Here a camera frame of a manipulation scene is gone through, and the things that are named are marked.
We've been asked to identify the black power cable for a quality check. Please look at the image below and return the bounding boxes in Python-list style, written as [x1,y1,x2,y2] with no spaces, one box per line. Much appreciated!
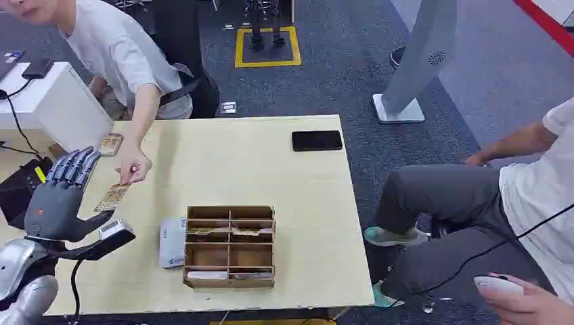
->
[0,78,46,161]

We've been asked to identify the yellow brown tree print card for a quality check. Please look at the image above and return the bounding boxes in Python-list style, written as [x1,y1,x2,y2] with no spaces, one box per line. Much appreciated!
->
[93,181,133,213]

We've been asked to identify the seated person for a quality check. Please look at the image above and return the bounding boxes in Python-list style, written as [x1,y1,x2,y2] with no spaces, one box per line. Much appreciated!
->
[363,96,574,325]

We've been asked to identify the seated person's resting hand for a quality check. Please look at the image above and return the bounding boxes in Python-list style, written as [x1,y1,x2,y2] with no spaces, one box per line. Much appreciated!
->
[464,150,492,167]

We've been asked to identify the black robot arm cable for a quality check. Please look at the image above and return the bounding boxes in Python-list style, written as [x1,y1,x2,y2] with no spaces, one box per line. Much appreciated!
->
[70,259,85,324]

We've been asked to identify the dark card stack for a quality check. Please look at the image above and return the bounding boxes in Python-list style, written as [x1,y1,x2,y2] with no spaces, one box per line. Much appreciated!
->
[231,271,273,282]

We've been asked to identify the black equipment case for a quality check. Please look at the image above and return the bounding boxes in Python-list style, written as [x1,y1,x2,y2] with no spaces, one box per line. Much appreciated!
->
[0,156,55,230]

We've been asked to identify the brown card stack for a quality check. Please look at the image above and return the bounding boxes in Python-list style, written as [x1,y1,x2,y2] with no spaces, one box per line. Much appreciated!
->
[231,227,273,238]
[187,227,230,237]

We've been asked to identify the thin black mouse cable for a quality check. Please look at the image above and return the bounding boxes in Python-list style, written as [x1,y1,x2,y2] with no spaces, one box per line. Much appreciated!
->
[390,204,574,308]

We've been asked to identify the white cabinet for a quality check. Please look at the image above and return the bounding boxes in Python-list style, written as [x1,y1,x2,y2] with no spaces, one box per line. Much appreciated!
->
[0,62,114,154]

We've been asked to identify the grey pillar stand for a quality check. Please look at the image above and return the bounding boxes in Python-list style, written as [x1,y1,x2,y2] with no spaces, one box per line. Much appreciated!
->
[371,0,459,125]

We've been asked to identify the white card stack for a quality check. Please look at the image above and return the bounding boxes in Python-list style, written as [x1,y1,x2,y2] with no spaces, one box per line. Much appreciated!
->
[185,270,229,282]

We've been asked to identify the black robot legs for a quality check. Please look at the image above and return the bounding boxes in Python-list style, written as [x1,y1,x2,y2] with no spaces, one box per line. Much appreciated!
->
[245,0,288,49]

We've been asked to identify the wooden divided card box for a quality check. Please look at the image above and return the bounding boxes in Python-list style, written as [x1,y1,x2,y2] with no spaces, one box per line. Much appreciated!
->
[182,205,276,290]

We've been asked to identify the seated person's hand with mouse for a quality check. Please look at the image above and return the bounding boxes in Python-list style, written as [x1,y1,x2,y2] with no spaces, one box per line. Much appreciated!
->
[476,272,574,325]

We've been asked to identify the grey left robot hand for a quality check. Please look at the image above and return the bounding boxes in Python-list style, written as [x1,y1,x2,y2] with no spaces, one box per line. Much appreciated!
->
[23,146,116,244]

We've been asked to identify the white computer mouse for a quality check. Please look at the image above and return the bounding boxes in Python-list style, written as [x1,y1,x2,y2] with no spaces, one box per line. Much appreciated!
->
[473,275,525,297]

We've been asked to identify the grey laptop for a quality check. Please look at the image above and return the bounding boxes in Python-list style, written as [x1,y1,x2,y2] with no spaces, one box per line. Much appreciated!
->
[0,49,26,83]

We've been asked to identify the black smartphone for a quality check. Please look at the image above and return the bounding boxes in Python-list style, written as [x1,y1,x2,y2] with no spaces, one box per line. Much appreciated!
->
[291,130,343,153]

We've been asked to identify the black flat device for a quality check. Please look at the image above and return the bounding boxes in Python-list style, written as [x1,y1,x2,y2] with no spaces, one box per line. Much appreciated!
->
[21,58,56,81]

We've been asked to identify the person's hand with ring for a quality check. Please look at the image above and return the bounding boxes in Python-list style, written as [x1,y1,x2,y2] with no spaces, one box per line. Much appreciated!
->
[114,142,154,186]

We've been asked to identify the white card pack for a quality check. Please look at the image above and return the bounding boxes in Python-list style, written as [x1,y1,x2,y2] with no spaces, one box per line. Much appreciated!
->
[158,217,188,270]

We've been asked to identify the black office chair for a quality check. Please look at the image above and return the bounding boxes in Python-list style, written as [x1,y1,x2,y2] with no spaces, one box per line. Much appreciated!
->
[154,0,221,120]

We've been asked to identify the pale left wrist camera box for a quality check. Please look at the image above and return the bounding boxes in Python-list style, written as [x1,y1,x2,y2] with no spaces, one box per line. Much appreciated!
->
[42,219,136,262]

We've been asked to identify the person across the desk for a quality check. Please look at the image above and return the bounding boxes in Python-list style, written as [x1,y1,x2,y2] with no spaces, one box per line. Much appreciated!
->
[0,0,194,186]

